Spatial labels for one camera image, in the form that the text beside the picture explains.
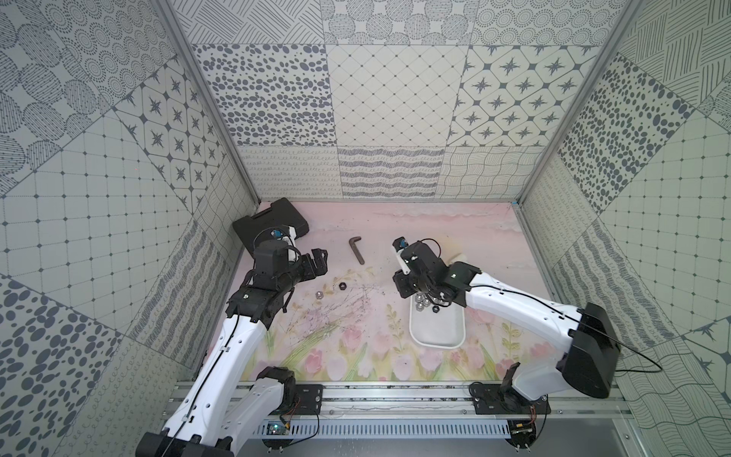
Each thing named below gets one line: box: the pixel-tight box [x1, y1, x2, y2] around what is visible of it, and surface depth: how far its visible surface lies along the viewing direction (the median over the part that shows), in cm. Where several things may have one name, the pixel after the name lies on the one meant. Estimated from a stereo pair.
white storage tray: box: [409, 295, 466, 350], surface depth 89 cm
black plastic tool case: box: [232, 197, 310, 258], surface depth 110 cm
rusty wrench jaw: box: [348, 236, 365, 265], surface depth 109 cm
